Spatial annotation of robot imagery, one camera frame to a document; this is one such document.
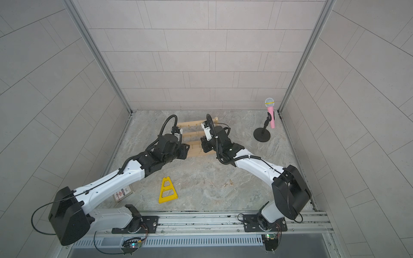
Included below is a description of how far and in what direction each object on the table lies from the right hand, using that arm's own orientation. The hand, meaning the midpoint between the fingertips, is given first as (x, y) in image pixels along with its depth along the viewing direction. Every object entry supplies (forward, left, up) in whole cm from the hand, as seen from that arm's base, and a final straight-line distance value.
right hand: (201, 138), depth 82 cm
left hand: (-4, +5, 0) cm, 6 cm away
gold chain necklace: (-18, -14, -17) cm, 29 cm away
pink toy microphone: (+13, -38, +9) cm, 41 cm away
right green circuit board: (-44, -28, -19) cm, 55 cm away
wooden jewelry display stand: (0, +4, +5) cm, 7 cm away
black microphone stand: (+12, -38, -16) cm, 43 cm away
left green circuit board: (-42, +31, -14) cm, 54 cm away
